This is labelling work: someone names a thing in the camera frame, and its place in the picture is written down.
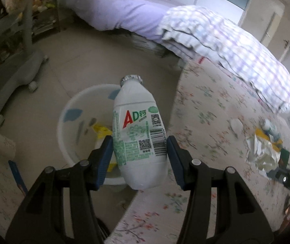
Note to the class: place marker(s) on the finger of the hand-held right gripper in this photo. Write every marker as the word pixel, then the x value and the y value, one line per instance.
pixel 284 178

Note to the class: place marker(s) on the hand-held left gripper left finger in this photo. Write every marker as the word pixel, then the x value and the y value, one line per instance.
pixel 106 157

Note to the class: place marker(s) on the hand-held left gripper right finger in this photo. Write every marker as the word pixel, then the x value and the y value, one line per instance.
pixel 175 160

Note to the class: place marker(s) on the yellow snack wrapper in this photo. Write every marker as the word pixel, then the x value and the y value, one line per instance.
pixel 101 129

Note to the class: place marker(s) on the white yellow wrapper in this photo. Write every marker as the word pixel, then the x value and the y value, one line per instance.
pixel 261 152

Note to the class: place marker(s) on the white plastic basin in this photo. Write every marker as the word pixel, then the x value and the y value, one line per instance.
pixel 76 132

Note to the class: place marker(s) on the white plastic drink bottle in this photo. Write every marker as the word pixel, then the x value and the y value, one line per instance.
pixel 134 122

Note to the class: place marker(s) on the floral bed sheet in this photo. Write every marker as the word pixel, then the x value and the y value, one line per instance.
pixel 211 132

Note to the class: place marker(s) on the blue white crumpled packet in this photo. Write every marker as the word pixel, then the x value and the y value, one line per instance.
pixel 272 129

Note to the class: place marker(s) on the white paper scrap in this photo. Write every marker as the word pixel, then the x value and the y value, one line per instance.
pixel 236 127

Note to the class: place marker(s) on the blue card packet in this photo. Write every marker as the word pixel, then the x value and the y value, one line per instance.
pixel 18 178

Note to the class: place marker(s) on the grey wheeled stand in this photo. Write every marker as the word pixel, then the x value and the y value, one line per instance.
pixel 15 73

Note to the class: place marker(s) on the plaid folded blanket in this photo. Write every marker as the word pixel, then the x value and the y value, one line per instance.
pixel 223 43

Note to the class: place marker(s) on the wooden toy shelf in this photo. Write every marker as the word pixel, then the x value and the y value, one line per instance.
pixel 48 22

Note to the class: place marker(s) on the white room door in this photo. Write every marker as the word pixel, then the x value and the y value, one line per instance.
pixel 269 10

